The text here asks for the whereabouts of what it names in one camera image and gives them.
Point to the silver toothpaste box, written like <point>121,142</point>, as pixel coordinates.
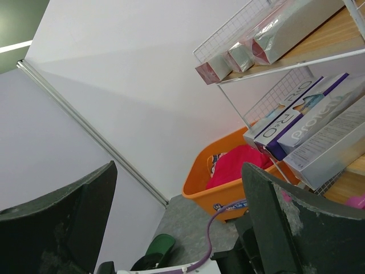
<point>323,112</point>
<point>331,149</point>

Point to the red 3D toothpaste box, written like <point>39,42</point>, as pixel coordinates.
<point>286,25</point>
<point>214,70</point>

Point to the purple white toothpaste box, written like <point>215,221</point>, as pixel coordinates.
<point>261,124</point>

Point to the orange plastic basket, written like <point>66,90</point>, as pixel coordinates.
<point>222,197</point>

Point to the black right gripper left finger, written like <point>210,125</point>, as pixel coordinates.
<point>62,231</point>

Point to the dark red toothpaste box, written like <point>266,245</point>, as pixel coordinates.
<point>239,55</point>

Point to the cream patterned cloth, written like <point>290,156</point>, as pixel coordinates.
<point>212,161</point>

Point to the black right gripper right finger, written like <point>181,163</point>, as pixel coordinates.
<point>299,232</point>

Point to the aluminium frame rail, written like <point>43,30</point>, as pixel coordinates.
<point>67,107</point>

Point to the pink toothpaste box angled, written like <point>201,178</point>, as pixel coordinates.
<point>356,202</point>

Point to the red folded cloth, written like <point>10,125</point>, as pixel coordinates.
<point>228,167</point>

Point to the white wire wooden shelf rack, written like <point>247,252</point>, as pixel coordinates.
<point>337,38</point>

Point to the green black cap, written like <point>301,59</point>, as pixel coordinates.
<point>157,255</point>

